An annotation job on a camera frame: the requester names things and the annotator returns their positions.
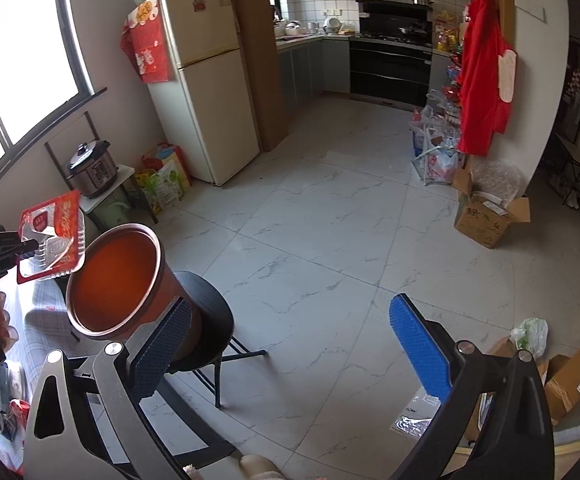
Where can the open cardboard box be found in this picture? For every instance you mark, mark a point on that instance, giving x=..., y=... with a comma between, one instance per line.
x=481, y=219

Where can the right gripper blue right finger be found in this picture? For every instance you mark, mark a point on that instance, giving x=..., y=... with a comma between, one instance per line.
x=425, y=350

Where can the white plastic shopping bag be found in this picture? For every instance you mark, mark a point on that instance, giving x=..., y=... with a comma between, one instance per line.
x=435, y=144

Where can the green white plastic bag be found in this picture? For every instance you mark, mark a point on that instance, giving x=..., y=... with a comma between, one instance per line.
x=531, y=335

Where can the brown plastic trash bucket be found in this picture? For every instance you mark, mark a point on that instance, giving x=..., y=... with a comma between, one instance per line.
x=125, y=282

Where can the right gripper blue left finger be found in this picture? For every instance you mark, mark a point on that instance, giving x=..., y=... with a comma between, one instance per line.
x=152, y=348

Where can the black window frame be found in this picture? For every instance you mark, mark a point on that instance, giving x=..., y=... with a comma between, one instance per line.
x=43, y=76

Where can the green electric kettle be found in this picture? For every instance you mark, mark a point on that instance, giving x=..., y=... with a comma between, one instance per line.
x=113, y=211

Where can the black kitchen stove unit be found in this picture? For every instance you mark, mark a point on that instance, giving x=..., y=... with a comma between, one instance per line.
x=391, y=55

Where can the black round stool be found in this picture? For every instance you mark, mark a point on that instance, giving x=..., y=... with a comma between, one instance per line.
x=217, y=342

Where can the flat cardboard box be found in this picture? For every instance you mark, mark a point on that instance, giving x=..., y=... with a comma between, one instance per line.
x=560, y=377

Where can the red white food package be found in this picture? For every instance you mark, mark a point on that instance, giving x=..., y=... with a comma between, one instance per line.
x=57, y=226

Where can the red hanging apron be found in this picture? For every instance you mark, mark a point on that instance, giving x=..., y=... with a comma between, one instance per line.
x=486, y=79

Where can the plaid blue tablecloth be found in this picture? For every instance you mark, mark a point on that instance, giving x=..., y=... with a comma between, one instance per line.
x=38, y=313

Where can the cream two-door refrigerator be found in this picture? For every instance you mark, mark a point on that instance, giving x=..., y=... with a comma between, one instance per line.
x=205, y=107

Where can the silver electric pressure cooker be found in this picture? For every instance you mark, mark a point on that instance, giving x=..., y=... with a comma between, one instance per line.
x=91, y=169

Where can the green printed shopping bag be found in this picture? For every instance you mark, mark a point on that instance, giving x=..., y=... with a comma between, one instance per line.
x=163, y=176

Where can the small white side table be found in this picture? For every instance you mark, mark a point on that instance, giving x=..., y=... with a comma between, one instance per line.
x=127, y=183

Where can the red cloth on refrigerator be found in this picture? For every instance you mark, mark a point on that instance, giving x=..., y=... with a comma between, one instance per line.
x=144, y=44

